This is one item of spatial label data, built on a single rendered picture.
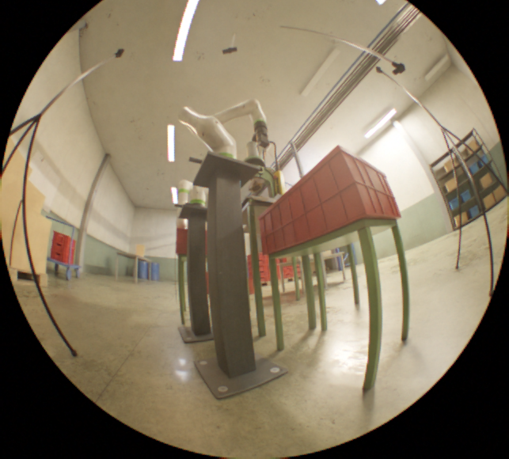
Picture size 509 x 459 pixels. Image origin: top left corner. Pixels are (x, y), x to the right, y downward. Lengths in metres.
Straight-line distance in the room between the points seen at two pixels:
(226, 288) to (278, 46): 3.91
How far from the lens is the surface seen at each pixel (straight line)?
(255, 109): 1.09
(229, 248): 0.59
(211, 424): 0.57
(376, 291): 0.44
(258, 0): 3.82
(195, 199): 1.23
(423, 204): 5.79
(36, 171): 4.53
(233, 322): 0.61
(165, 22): 4.01
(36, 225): 2.19
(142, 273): 8.72
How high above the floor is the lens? 0.46
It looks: 24 degrees up
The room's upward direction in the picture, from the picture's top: 6 degrees counter-clockwise
